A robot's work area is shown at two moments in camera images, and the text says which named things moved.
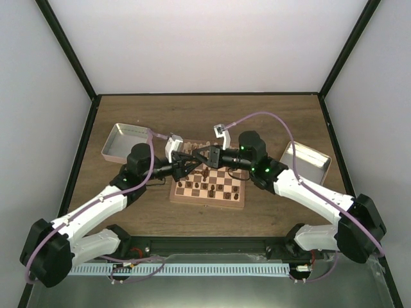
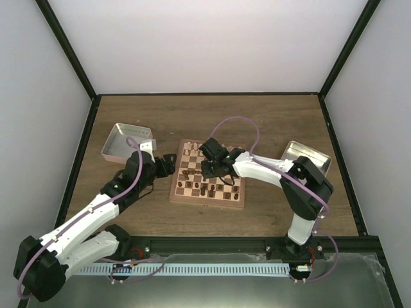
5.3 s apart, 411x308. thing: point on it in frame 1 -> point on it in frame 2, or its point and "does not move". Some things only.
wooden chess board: [209, 186] does not move
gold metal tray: [312, 166] does not move
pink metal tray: [121, 140] does not move
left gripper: [180, 167] -> [171, 167]
